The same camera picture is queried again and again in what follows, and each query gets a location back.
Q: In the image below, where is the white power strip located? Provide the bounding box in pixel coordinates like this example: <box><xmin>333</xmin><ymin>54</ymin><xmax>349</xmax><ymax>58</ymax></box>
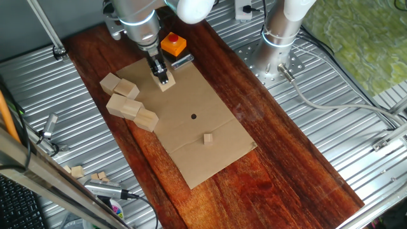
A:
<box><xmin>234</xmin><ymin>0</ymin><xmax>254</xmax><ymax>22</ymax></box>

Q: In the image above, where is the silver ridged camera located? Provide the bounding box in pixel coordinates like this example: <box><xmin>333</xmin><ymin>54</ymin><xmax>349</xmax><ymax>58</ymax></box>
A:
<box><xmin>83</xmin><ymin>178</ymin><xmax>130</xmax><ymax>201</ymax></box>

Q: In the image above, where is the silver robot mounting plate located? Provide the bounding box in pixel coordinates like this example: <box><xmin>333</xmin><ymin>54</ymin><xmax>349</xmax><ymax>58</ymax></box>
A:
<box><xmin>235</xmin><ymin>40</ymin><xmax>306</xmax><ymax>89</ymax></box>

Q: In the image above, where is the orange tube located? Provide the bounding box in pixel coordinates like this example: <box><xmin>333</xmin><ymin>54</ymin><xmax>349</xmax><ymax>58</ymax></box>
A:
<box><xmin>0</xmin><ymin>90</ymin><xmax>20</xmax><ymax>144</ymax></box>

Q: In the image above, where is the aluminium frame beam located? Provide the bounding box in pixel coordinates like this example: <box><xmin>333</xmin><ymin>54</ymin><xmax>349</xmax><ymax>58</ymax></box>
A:
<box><xmin>0</xmin><ymin>125</ymin><xmax>133</xmax><ymax>229</ymax></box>

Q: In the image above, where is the reddish brown wooden board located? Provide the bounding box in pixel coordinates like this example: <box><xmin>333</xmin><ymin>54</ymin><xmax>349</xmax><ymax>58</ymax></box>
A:
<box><xmin>62</xmin><ymin>0</ymin><xmax>366</xmax><ymax>229</ymax></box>

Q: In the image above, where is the black keyboard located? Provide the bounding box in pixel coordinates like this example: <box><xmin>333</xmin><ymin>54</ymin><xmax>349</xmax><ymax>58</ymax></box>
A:
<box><xmin>0</xmin><ymin>176</ymin><xmax>48</xmax><ymax>229</ymax></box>

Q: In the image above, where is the brown cardboard sheet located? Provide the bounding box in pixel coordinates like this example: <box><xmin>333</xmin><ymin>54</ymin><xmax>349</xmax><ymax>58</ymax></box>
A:
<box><xmin>116</xmin><ymin>52</ymin><xmax>258</xmax><ymax>190</ymax></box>

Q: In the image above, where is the power cord with black plug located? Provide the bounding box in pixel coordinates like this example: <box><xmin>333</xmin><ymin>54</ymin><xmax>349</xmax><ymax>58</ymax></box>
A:
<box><xmin>242</xmin><ymin>4</ymin><xmax>267</xmax><ymax>15</ymax></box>

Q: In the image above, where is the orange emergency stop button box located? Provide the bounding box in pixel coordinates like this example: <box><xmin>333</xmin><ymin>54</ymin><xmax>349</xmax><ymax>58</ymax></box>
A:
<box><xmin>160</xmin><ymin>31</ymin><xmax>188</xmax><ymax>57</ymax></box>

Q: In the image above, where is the black camera cable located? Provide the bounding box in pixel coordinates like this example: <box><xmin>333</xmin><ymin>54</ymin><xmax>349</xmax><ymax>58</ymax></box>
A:
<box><xmin>120</xmin><ymin>190</ymin><xmax>160</xmax><ymax>229</ymax></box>

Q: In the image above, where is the thin metal stand rod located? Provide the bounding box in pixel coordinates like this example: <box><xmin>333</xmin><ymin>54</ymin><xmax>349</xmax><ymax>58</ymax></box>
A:
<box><xmin>26</xmin><ymin>0</ymin><xmax>69</xmax><ymax>62</ymax></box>

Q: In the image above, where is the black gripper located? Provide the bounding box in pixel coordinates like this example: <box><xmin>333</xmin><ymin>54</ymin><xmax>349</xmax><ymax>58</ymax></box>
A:
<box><xmin>146</xmin><ymin>54</ymin><xmax>170</xmax><ymax>86</ymax></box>

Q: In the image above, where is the silver camera on stand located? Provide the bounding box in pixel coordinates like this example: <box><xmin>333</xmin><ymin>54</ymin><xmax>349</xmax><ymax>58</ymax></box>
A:
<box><xmin>42</xmin><ymin>113</ymin><xmax>60</xmax><ymax>140</ymax></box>

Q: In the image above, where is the grey cable with metal connector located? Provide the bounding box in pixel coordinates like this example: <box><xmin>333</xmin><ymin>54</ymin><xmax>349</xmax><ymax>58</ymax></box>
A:
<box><xmin>277</xmin><ymin>62</ymin><xmax>407</xmax><ymax>125</ymax></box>

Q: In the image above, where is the aluminium profile rail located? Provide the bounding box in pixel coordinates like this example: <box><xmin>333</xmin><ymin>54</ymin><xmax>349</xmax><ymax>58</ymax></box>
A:
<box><xmin>387</xmin><ymin>95</ymin><xmax>407</xmax><ymax>116</ymax></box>
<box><xmin>371</xmin><ymin>122</ymin><xmax>407</xmax><ymax>153</ymax></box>

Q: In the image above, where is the silver camera mount bracket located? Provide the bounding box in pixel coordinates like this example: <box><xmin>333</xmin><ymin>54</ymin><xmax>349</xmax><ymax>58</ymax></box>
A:
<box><xmin>104</xmin><ymin>17</ymin><xmax>124</xmax><ymax>41</ymax></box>

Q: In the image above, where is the metal camera stand bracket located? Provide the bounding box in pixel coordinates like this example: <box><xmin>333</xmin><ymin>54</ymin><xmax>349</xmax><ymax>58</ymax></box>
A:
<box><xmin>24</xmin><ymin>125</ymin><xmax>70</xmax><ymax>157</ymax></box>

